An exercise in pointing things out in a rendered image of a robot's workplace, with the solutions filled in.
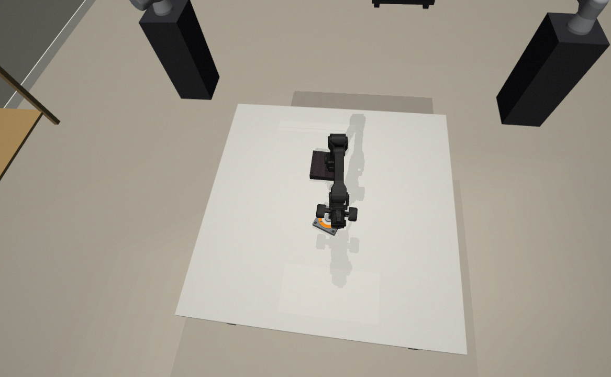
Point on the orange round plate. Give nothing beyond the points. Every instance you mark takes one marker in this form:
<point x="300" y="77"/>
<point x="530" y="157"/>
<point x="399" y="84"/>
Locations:
<point x="324" y="223"/>

